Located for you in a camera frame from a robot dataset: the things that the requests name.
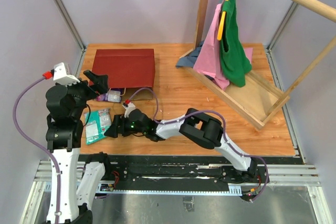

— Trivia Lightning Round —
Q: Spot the purple snack packet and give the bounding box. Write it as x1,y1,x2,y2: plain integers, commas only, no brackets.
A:
96,89,122,103

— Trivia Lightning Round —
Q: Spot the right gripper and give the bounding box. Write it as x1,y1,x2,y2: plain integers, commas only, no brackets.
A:
104,114,146,138

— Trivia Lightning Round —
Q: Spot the green shirt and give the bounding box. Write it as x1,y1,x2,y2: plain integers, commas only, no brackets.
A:
219,5,252,88

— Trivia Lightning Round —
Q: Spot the yellow hanger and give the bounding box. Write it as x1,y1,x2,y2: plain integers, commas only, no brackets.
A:
217,0,236,41

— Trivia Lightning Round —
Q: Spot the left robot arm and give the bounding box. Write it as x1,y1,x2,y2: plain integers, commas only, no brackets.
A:
46,70,112,223

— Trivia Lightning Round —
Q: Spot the pink shirt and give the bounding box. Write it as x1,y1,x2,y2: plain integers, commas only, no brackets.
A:
193,4,253,90

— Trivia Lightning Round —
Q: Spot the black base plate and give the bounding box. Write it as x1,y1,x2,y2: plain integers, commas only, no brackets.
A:
76,153,271,193

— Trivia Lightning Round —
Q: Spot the wooden clothes rack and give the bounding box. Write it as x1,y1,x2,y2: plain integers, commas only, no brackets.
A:
186,0,335,130

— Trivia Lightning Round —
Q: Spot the blue-grey cloth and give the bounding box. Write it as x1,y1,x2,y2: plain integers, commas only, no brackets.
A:
175,41,204,68

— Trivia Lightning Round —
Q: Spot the red paper bag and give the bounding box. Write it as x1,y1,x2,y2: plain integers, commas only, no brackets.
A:
92,49,155,101

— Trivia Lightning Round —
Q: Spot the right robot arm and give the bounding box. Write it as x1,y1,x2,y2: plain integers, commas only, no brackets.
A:
104,108,257,182

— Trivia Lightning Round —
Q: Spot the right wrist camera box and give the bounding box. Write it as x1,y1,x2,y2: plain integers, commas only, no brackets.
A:
122,99,136,118

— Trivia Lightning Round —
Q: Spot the teal Fox's candy packet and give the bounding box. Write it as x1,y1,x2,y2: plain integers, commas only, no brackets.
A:
84,109,112,145

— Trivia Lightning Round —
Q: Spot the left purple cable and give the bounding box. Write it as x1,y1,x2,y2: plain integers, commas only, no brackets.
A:
12,76,64,224

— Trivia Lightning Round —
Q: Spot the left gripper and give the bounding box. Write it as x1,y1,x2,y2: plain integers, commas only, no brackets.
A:
61,69,108,118

